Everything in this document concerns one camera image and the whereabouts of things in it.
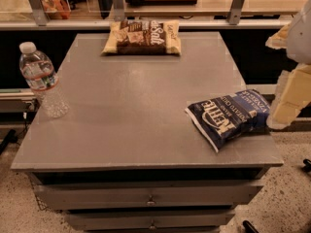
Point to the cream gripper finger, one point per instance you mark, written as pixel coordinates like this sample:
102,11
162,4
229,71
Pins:
292,94
278,40

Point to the blue Kettle chip bag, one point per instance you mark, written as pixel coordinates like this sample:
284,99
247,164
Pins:
223,118

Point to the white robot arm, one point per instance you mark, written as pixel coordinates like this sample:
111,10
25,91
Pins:
299,37

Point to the yellow brown chip bag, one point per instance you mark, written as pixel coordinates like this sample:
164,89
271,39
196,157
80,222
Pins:
146,37

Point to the orange plastic bag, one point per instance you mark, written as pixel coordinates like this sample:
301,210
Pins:
57,6

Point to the clear plastic water bottle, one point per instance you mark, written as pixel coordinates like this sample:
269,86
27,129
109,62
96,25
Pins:
39,73

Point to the upper grey drawer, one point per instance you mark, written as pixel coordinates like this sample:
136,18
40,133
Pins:
81,196

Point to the grey drawer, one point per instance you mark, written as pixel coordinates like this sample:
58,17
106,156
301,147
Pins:
81,196
150,220

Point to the grey drawer cabinet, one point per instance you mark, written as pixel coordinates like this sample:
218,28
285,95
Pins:
127,123

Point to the lower grey drawer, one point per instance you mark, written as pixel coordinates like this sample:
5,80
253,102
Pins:
150,220

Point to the metal shelf frame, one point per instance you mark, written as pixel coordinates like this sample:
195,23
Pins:
206,14

